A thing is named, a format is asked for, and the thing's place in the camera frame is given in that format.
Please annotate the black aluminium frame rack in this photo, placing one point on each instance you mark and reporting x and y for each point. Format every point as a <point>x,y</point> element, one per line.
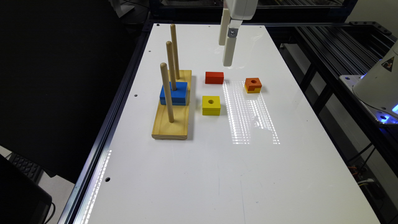
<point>332,53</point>

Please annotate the front wooden peg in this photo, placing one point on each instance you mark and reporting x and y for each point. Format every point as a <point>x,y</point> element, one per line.
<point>167,93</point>

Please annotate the rear wooden peg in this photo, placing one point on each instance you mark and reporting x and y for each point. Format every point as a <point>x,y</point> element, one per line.
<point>173,33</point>

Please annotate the blue block on peg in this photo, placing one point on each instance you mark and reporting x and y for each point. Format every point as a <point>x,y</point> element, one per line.
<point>179,96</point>

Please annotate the small yellow block under orange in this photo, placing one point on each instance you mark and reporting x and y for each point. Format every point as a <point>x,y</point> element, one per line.
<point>255,90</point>

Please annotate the orange block with hole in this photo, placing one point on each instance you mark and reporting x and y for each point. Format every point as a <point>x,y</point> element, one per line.
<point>253,83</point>

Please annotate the wooden peg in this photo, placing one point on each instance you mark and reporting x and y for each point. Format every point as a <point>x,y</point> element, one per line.
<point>167,93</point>
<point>173,33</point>
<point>170,58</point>

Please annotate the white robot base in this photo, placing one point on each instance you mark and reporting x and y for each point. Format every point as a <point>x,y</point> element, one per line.
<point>377,89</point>

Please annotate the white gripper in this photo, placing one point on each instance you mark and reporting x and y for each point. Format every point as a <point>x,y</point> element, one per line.
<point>239,10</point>

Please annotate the middle wooden peg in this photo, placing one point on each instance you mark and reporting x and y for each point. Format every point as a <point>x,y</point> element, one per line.
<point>170,58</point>

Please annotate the red rectangular block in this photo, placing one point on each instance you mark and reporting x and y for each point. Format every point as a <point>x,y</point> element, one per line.
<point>214,78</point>

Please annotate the yellow block with hole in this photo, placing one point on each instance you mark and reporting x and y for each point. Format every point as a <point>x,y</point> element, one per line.
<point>211,105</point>

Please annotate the black monitor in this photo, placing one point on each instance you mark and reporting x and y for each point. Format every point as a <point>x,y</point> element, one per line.
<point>22,200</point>

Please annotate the black keyboard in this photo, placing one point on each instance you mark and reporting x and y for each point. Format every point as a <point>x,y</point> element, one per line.
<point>27,167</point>

